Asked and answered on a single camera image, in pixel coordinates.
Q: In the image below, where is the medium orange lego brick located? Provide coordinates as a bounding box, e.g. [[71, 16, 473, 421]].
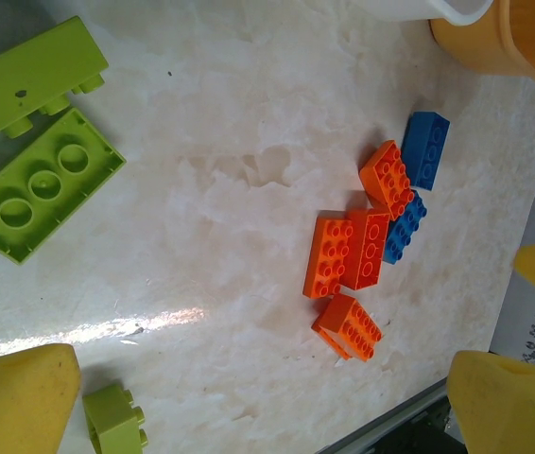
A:
[[358, 139, 416, 222]]

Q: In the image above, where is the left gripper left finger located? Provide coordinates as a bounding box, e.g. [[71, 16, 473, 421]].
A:
[[0, 343, 82, 454]]

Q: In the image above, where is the small green lego brick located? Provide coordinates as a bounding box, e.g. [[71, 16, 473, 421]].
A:
[[81, 381, 148, 454]]

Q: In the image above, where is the long red-orange lego brick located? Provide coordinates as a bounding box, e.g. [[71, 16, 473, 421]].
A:
[[339, 207, 390, 291]]

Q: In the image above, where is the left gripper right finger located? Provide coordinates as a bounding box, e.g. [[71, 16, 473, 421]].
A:
[[446, 351, 535, 454]]

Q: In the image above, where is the long blue lego brick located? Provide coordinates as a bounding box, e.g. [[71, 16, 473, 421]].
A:
[[399, 111, 452, 191], [382, 189, 429, 265]]

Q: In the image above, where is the white plastic container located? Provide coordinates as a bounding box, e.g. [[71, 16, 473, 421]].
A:
[[350, 0, 498, 27]]

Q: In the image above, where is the large green lego brick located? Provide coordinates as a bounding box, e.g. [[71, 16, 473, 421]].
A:
[[0, 106, 128, 266], [0, 15, 110, 165]]

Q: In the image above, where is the long orange lego brick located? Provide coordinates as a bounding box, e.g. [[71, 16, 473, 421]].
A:
[[311, 293, 384, 364], [302, 210, 354, 300], [314, 325, 353, 361]]

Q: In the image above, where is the orange plastic container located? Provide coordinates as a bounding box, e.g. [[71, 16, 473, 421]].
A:
[[428, 0, 535, 84]]

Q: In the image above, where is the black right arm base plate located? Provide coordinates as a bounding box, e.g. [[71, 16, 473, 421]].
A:
[[380, 401, 462, 454]]

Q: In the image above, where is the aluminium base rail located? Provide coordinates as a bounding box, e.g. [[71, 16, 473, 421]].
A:
[[314, 377, 453, 454]]

